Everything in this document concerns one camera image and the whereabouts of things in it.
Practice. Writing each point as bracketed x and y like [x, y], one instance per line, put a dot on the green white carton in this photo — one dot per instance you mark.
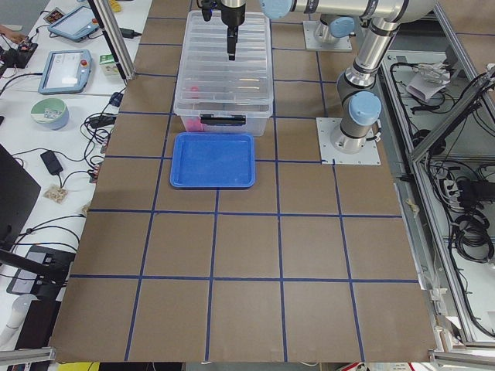
[108, 65]

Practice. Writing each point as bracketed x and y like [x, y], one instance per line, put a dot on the blue plastic tray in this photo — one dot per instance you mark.
[213, 161]

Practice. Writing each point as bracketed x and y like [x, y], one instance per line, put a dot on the green bowl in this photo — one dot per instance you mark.
[51, 113]

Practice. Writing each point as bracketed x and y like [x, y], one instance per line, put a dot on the aluminium frame post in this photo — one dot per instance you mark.
[112, 34]

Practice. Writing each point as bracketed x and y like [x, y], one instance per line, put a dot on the clear plastic storage box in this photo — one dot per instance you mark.
[222, 92]

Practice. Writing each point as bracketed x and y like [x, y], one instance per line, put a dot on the black monitor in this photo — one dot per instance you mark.
[19, 192]

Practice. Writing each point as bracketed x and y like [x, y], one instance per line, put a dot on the black box latch handle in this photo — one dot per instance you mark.
[212, 120]

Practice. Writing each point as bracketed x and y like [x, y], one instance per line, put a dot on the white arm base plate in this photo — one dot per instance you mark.
[343, 46]
[337, 149]

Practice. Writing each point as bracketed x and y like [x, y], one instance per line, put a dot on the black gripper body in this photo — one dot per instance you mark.
[233, 17]

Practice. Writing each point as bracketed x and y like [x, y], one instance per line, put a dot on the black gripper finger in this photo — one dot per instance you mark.
[231, 43]

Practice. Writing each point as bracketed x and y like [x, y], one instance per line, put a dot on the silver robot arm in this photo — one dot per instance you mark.
[332, 28]
[361, 108]

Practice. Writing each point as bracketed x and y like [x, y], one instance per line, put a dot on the clear plastic box lid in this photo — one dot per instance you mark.
[226, 62]

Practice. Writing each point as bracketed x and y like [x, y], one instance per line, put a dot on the blue teach pendant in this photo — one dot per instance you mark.
[75, 25]
[66, 72]

